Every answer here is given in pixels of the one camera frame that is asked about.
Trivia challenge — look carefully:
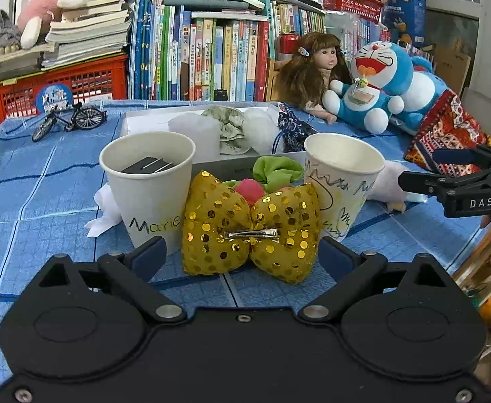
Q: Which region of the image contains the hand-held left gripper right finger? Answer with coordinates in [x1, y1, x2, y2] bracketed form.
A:
[298, 235, 456, 325]

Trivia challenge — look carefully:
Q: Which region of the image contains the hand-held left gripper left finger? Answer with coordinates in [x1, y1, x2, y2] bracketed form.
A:
[38, 235, 187, 325]

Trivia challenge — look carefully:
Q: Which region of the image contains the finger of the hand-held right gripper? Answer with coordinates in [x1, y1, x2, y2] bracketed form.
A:
[398, 168, 491, 197]
[434, 145, 491, 171]

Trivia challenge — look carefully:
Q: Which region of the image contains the gold sequin bow hair clip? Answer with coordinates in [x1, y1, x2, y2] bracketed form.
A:
[182, 171, 322, 285]

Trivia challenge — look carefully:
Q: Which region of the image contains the bright green scrunchie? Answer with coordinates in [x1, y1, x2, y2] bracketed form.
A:
[252, 156, 305, 190]

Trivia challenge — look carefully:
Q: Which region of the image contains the pink scrunchie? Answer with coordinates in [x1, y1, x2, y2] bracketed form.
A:
[234, 178, 265, 204]

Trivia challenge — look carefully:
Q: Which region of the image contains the shallow white cardboard box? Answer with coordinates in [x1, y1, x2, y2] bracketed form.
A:
[120, 101, 313, 177]

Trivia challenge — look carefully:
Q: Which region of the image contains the pale green floral scrunchie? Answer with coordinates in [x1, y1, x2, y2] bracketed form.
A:
[201, 106, 247, 156]

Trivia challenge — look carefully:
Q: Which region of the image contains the white pink plush toy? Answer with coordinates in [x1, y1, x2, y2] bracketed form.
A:
[365, 160, 416, 213]

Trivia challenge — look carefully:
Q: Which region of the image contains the red patterned cushion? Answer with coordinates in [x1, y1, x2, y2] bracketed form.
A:
[404, 89, 491, 177]

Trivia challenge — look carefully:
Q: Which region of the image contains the white paper cup with lettering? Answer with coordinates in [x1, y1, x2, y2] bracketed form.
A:
[99, 131, 196, 257]

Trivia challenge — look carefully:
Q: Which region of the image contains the white tissue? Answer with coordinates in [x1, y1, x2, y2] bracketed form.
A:
[86, 185, 122, 238]

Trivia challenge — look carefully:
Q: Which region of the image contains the white paper cup with drawing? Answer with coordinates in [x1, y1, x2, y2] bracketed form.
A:
[303, 133, 386, 242]

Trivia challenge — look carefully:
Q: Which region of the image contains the brown cardboard box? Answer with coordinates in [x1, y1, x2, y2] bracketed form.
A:
[432, 41, 472, 98]

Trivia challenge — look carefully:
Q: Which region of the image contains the blue white cat plush toy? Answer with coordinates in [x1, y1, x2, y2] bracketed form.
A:
[322, 41, 456, 135]

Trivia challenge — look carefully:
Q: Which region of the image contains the blue checked tablecloth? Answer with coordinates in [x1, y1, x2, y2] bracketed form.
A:
[0, 100, 491, 395]

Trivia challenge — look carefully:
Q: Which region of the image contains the dark blue patterned cloth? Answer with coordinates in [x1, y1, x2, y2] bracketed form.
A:
[276, 101, 318, 154]

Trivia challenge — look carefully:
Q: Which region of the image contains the blue carton box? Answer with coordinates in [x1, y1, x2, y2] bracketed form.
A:
[381, 0, 428, 49]

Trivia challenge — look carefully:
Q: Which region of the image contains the doll with brown hair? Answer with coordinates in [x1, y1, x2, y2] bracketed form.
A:
[278, 31, 353, 124]

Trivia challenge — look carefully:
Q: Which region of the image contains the black miniature bicycle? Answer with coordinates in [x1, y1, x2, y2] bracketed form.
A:
[31, 101, 107, 142]

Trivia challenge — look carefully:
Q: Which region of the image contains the round blue card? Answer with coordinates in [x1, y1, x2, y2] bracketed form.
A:
[36, 84, 73, 113]

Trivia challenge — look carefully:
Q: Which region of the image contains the red plastic basket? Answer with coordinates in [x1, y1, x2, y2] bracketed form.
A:
[320, 0, 386, 23]

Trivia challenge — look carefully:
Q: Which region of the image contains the red plastic crate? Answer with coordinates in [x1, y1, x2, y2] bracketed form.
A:
[0, 54, 129, 120]

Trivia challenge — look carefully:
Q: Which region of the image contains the row of upright books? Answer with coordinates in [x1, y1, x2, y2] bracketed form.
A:
[128, 0, 393, 102]

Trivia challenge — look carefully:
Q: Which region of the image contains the stack of flat books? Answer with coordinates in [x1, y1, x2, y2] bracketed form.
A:
[0, 0, 134, 81]

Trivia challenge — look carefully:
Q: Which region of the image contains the grey plush with beads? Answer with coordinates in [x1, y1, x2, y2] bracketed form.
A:
[0, 9, 23, 58]

